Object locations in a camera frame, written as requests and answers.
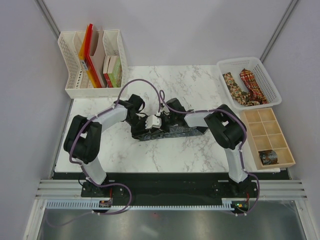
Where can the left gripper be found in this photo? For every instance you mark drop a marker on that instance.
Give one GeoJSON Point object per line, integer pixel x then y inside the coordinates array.
{"type": "Point", "coordinates": [137, 134]}

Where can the orange red folder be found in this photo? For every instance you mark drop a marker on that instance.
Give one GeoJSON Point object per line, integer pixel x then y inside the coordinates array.
{"type": "Point", "coordinates": [84, 57]}

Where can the white cable duct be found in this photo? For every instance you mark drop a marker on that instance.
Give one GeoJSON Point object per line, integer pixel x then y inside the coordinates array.
{"type": "Point", "coordinates": [95, 204]}

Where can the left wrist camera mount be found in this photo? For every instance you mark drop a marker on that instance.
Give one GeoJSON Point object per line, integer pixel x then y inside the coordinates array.
{"type": "Point", "coordinates": [153, 121]}

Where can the white file organizer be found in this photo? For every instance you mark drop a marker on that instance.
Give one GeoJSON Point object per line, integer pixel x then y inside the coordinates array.
{"type": "Point", "coordinates": [78, 85]}

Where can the wooden compartment box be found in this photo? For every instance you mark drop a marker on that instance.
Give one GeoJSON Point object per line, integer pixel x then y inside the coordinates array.
{"type": "Point", "coordinates": [264, 133]}

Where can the white plastic basket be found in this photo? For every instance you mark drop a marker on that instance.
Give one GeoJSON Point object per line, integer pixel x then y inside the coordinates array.
{"type": "Point", "coordinates": [263, 79]}

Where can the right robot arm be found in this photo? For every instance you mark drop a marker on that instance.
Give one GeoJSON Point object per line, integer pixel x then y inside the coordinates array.
{"type": "Point", "coordinates": [229, 132]}

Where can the blue grey floral tie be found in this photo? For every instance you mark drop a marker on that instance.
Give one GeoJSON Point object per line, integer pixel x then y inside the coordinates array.
{"type": "Point", "coordinates": [173, 132]}

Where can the red book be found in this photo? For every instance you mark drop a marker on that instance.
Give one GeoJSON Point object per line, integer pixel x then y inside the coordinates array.
{"type": "Point", "coordinates": [105, 71]}

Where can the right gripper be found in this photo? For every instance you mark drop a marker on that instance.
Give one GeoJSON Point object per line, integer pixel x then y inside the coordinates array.
{"type": "Point", "coordinates": [163, 127]}

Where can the red patterned tie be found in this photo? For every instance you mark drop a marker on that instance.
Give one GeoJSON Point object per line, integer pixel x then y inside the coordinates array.
{"type": "Point", "coordinates": [255, 92]}

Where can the rolled dark tie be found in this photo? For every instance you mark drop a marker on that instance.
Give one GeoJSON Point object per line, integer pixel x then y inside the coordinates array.
{"type": "Point", "coordinates": [268, 157]}

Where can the gold patterned tie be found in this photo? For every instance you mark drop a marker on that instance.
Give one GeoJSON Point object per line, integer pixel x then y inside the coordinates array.
{"type": "Point", "coordinates": [242, 97]}

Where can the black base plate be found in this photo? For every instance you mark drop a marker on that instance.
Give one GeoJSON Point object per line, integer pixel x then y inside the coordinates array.
{"type": "Point", "coordinates": [167, 189]}

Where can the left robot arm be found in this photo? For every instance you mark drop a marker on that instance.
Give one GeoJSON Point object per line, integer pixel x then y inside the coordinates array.
{"type": "Point", "coordinates": [83, 139]}

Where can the aluminium rail frame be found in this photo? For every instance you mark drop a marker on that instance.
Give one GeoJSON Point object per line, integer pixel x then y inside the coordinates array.
{"type": "Point", "coordinates": [68, 186]}

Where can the green book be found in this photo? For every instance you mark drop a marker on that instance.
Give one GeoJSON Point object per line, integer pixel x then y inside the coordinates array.
{"type": "Point", "coordinates": [116, 72]}

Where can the beige cardboard folder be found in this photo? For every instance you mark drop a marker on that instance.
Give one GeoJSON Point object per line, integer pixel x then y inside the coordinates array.
{"type": "Point", "coordinates": [97, 55]}

